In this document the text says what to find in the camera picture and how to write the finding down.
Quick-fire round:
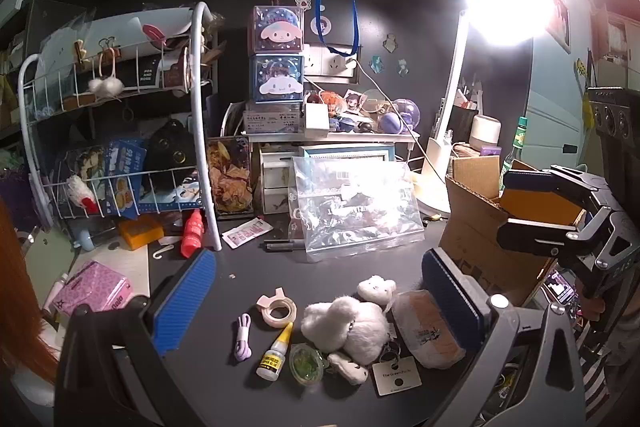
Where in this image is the cardboard box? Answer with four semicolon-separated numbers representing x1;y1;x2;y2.
439;155;587;308

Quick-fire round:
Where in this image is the white pom-pom hair tie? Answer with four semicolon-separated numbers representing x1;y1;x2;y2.
88;76;125;101

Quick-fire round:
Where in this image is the white pom-pom plush keychain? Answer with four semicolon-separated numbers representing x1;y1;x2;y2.
300;296;392;366

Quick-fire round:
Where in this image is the blue snack packet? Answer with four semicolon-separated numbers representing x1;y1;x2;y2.
106;137;147;214

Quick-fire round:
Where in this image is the white mini drawer unit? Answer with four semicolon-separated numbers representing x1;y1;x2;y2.
259;151;297;214

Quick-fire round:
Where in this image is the yellow label glue bottle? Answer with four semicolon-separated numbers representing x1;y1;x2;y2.
255;322;296;381

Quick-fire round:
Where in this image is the white paper tag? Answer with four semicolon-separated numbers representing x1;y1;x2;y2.
372;356;421;396

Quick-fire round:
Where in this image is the orange box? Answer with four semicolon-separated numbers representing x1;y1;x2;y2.
118;216;165;251

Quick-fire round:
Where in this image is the plastic-wrapped snack packet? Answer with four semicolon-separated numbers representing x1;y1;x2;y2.
391;289;468;369

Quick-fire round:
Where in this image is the black pen holder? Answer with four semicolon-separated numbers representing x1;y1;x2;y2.
446;77;482;144

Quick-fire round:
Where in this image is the white wall socket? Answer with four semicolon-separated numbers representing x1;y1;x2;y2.
303;41;360;78

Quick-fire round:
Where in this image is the pink tape roll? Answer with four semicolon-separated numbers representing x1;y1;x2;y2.
256;287;299;326

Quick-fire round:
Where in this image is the red squeeze bottle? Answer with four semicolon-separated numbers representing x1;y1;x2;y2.
180;209;206;259

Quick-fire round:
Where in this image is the small white box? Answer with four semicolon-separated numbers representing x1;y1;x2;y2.
304;103;330;132

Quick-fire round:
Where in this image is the blue character storage box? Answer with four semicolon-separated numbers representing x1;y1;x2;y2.
249;54;306;103

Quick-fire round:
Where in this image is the orange haired figure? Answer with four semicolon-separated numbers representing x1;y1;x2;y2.
320;89;346;114

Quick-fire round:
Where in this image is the white shelf riser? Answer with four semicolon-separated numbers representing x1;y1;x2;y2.
247;128;421;144

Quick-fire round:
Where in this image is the small white plush charm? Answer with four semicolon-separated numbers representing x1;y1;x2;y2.
356;275;398;306

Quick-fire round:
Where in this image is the white round jar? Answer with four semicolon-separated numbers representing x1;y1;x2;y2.
469;114;502;147

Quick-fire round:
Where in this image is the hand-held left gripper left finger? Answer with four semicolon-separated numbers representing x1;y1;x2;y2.
54;248;218;427

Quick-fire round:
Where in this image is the person's reddish hair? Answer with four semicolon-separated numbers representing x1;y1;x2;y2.
0;201;58;380

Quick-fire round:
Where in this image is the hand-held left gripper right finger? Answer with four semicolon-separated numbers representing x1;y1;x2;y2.
421;247;586;427

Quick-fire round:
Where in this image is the white desk lamp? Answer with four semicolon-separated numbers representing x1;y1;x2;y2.
419;0;548;215

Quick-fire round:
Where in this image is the clear zip bag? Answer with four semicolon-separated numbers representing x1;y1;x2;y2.
291;155;426;264

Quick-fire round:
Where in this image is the green clear round container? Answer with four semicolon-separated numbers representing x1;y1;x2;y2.
288;342;326;386

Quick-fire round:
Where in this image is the green glass bottle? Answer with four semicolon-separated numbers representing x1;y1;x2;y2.
500;116;529;188

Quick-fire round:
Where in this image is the brown picture card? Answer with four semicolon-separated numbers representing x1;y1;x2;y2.
206;136;254;214

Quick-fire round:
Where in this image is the purple coiled cord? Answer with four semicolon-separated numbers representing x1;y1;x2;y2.
232;313;254;363

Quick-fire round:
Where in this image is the character photo card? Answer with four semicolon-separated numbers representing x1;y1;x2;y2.
344;89;369;113

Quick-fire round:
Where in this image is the black marker pen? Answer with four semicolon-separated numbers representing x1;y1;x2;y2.
263;239;304;253

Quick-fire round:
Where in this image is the white power cable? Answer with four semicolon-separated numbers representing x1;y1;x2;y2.
349;59;437;168

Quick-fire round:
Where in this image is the pink character storage box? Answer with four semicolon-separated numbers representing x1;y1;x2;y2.
249;5;306;56

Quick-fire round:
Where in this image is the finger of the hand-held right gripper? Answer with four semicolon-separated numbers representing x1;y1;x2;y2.
496;211;632;269
501;164;614;210

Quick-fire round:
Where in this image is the black cat plush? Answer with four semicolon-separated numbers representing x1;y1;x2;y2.
146;119;197;194

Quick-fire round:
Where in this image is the red white sachet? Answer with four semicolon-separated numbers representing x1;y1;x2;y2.
221;216;266;250

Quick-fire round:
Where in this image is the red white plush toy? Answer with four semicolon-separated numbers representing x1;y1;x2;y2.
66;174;99;214

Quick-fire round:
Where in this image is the pink tissue pack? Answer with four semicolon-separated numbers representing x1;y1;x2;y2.
59;260;134;314

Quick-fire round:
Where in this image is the purple capsule ball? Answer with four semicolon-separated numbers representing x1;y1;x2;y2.
377;98;424;133

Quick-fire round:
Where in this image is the blue picture frame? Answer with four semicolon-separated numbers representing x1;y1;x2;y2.
298;144;396;164

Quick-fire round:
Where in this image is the white wire rack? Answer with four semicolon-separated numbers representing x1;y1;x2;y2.
17;1;224;253

